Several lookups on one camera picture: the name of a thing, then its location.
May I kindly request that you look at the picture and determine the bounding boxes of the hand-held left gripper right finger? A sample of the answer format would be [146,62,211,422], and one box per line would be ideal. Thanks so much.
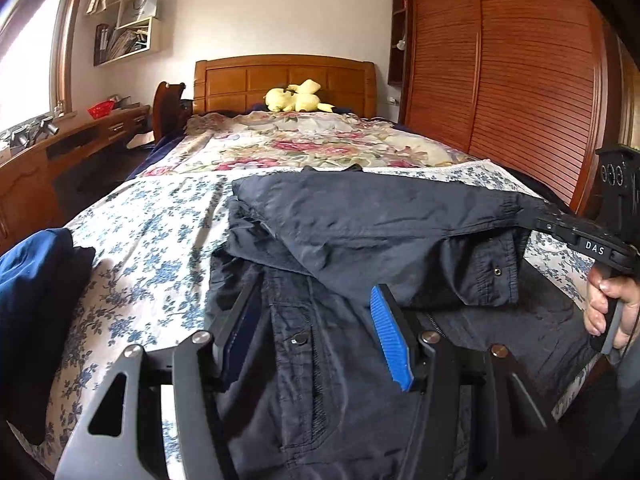
[369,284,568,480]

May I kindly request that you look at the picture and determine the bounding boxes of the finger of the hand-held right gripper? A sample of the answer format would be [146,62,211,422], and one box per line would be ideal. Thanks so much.
[522,203,577,242]

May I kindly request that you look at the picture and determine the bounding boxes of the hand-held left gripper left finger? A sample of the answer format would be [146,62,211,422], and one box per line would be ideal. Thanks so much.
[54,280,266,480]

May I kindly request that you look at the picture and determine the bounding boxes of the dark navy jacket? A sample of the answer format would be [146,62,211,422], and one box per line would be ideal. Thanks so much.
[207,164,601,480]

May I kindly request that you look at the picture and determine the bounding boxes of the person's right hand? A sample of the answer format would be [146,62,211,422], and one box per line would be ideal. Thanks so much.
[583,268,640,351]

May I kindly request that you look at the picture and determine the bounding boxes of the blue floral bed sheet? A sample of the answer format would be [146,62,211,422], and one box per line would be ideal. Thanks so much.
[30,159,597,480]

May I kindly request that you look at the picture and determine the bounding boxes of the wooden slatted wardrobe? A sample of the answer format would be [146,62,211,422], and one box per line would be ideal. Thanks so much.
[399,0,640,221]

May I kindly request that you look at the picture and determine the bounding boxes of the pink floral quilt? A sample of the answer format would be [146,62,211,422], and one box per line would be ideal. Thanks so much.
[140,110,482,182]

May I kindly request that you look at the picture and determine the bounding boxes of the folded black garment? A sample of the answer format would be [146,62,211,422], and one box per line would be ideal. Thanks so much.
[0,244,97,447]

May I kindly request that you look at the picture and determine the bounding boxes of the folded blue garment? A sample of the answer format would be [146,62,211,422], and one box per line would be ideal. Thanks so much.
[0,227,77,356]

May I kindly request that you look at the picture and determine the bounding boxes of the yellow plush toy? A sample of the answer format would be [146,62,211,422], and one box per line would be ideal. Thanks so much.
[264,79,335,114]

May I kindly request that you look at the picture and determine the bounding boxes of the dark wooden chair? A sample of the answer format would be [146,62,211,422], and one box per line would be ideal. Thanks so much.
[152,81,194,142]

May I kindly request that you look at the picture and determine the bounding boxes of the narrow open wooden shelf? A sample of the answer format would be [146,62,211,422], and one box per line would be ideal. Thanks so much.
[387,0,412,87]

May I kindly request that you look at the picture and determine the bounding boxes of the wooden bed headboard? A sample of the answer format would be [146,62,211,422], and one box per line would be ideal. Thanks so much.
[192,54,377,121]

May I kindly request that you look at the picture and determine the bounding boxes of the wooden desk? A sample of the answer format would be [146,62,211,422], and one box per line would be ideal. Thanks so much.
[0,102,152,257]

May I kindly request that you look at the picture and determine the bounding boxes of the grey metal desk items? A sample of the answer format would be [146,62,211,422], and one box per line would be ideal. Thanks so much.
[9,116,60,147]

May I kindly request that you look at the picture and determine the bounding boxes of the window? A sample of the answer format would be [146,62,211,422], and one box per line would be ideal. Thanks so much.
[0,0,77,132]

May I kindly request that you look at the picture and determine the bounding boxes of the white paper bag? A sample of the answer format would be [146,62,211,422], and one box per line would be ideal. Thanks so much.
[116,0,160,29]

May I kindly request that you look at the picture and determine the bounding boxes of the white wall shelf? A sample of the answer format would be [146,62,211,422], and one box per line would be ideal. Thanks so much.
[85,0,167,67]

